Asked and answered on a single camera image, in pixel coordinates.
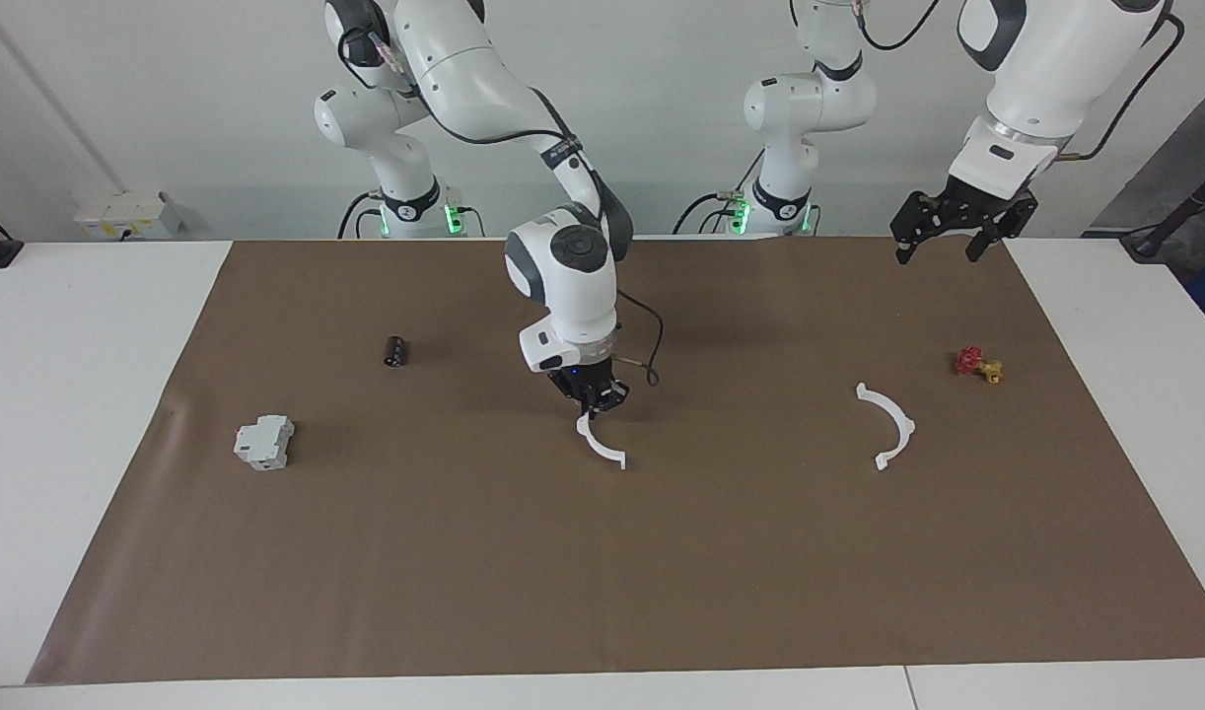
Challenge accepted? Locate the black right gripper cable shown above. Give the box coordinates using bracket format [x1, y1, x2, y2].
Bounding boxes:
[338, 25, 665, 388]

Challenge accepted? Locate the white wall socket box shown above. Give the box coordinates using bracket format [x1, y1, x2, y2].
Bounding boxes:
[74, 190, 184, 241]

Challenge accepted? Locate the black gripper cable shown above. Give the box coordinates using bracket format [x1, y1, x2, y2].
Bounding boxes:
[852, 0, 1187, 164]
[338, 25, 665, 388]

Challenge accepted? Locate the white half-ring pipe clamp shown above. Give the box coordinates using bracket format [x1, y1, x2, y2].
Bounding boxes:
[855, 382, 917, 472]
[575, 411, 629, 471]

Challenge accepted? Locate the white circuit breaker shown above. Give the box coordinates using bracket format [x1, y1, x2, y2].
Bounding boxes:
[233, 414, 296, 471]

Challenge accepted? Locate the red-handled yellow valve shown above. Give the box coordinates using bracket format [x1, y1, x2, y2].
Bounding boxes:
[953, 345, 1005, 386]

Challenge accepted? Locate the brown table mat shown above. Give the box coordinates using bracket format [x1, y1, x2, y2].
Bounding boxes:
[26, 235, 1205, 686]

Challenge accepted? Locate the black stand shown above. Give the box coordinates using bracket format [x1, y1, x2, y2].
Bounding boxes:
[1120, 163, 1205, 262]

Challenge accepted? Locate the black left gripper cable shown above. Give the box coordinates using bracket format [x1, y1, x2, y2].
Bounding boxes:
[852, 0, 1187, 164]

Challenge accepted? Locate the black arm base cable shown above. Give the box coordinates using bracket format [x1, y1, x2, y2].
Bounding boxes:
[338, 190, 382, 240]
[673, 190, 737, 236]

